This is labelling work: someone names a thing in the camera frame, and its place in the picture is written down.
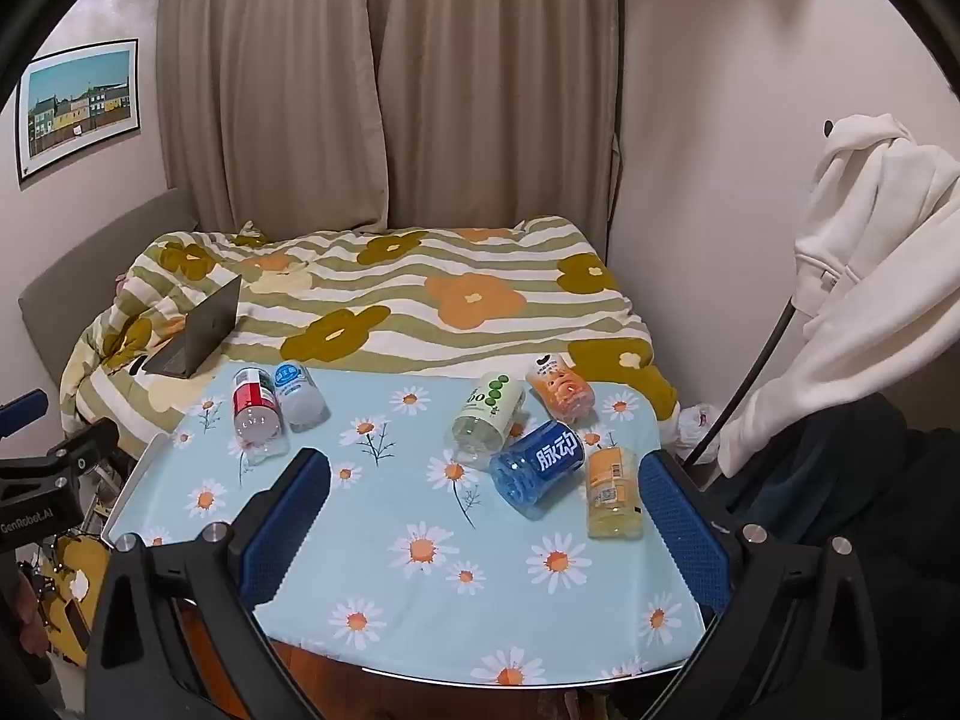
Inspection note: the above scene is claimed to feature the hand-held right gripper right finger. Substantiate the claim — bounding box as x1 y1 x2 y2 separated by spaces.
611 448 897 720

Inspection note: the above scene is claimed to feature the light blue daisy tablecloth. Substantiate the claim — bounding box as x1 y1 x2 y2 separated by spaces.
111 371 719 688

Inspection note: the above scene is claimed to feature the beige curtain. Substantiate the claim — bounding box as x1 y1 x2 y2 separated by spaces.
364 0 625 250
155 0 392 242

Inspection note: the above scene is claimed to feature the framed wall poster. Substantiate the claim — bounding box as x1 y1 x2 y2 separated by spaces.
16 38 142 189

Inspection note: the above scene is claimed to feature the blue plastic cup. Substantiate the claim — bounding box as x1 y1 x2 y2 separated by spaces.
490 420 588 521

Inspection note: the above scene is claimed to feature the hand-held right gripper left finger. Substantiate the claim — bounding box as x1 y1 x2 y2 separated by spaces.
85 448 332 720

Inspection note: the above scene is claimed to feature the yellow orange label cup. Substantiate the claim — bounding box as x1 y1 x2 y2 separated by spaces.
584 446 647 542

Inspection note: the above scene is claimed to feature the grey bed headboard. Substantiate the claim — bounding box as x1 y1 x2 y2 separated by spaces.
19 187 200 391

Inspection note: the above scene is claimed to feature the yellow bag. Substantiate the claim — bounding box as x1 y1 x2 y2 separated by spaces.
34 531 115 670

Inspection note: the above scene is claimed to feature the blue white label clear cup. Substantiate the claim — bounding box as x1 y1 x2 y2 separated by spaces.
273 361 332 434

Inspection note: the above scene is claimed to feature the green dotted label clear cup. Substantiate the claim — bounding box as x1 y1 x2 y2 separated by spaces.
450 371 528 467

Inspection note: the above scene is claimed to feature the white table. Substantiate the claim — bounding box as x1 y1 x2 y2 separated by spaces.
100 431 717 691

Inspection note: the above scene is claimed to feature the red label clear cup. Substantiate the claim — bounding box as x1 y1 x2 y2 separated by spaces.
231 366 291 465

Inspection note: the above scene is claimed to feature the striped flower print blanket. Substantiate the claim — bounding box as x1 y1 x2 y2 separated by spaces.
60 216 681 460

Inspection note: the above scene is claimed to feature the grey laptop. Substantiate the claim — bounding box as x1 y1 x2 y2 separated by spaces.
142 274 244 380

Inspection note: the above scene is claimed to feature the white plastic bag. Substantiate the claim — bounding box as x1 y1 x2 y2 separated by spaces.
669 401 725 460

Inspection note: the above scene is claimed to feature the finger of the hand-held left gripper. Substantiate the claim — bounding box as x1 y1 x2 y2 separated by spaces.
45 418 121 478
0 388 50 437

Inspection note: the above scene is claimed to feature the white hoodie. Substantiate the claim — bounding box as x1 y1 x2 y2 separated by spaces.
716 114 960 478

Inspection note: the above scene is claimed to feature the black curved pole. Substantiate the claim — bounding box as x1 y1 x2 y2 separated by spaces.
681 298 797 467

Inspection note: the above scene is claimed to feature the orange print clear cup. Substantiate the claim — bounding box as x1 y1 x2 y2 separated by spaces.
525 354 596 423

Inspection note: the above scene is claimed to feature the person's left hand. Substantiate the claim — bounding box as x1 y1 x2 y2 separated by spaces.
11 566 52 665

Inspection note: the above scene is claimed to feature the dark cloth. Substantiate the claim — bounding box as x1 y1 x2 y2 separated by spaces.
705 390 960 720

